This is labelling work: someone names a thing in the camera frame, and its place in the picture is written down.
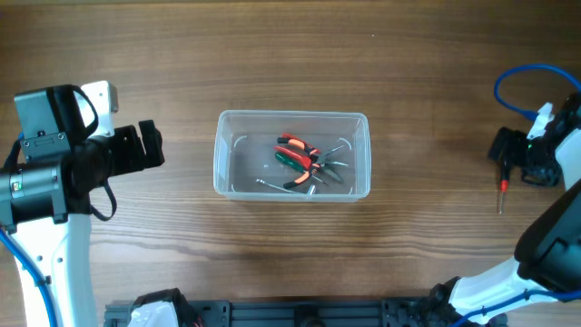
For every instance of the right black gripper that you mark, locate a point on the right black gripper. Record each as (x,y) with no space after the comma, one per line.
(518,139)

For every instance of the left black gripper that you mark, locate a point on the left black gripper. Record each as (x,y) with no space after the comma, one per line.
(133,156)

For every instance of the black red screwdriver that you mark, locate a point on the black red screwdriver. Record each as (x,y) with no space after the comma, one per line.
(504,173)

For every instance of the clear plastic container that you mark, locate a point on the clear plastic container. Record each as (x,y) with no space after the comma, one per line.
(244,151)

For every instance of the green handled screwdriver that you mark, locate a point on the green handled screwdriver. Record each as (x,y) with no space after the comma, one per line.
(288,161)

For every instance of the small metal hammer tool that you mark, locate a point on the small metal hammer tool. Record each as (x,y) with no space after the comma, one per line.
(311,191)

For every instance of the black orange needle-nose pliers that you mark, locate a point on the black orange needle-nose pliers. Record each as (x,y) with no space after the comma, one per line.
(301,147)

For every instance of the red handled snips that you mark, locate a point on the red handled snips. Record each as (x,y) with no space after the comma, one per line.
(308,166)

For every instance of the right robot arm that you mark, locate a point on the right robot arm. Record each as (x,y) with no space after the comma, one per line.
(545,266)

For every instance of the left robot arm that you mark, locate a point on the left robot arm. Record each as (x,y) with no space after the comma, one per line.
(68,147)

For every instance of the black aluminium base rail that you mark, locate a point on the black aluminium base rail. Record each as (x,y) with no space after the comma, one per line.
(390,312)

